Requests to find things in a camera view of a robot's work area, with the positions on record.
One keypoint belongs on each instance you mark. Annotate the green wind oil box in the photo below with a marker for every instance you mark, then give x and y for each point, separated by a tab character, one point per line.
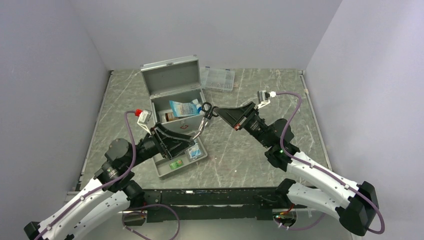
176	164

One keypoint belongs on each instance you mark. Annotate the grey metal medicine case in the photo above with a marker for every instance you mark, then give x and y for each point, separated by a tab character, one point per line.
175	80

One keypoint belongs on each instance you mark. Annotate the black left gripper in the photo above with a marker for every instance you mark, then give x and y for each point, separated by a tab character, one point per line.
169	142

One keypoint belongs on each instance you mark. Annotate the alcohol wipes zip bag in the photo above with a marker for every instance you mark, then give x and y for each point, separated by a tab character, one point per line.
193	153

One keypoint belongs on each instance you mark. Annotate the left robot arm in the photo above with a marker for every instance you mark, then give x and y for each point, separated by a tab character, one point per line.
112	188

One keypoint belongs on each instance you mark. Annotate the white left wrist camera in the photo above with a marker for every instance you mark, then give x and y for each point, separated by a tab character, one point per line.
144	117

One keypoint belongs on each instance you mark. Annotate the black handled scissors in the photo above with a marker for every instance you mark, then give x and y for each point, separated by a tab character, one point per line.
209	113

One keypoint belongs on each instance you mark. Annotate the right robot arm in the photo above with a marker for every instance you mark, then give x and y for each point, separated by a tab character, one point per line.
353	204

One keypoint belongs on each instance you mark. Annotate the grey plastic divided tray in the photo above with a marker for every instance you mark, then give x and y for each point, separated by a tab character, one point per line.
162	164

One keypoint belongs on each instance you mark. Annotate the white blue bandage roll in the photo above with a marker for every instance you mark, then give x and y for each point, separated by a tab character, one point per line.
198	106

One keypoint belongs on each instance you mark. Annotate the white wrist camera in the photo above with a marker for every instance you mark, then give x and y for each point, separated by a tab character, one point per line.
264	98
144	117

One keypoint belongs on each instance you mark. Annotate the blue white mask pack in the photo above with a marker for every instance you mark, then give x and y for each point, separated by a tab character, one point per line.
183	109

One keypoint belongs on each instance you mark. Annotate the clear plastic pill organizer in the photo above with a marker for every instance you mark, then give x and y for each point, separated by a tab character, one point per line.
217	79

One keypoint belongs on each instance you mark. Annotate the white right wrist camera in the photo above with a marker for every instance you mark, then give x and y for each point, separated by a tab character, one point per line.
264	98

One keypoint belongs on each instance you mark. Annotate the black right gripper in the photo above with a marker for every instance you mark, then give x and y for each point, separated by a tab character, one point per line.
232	115

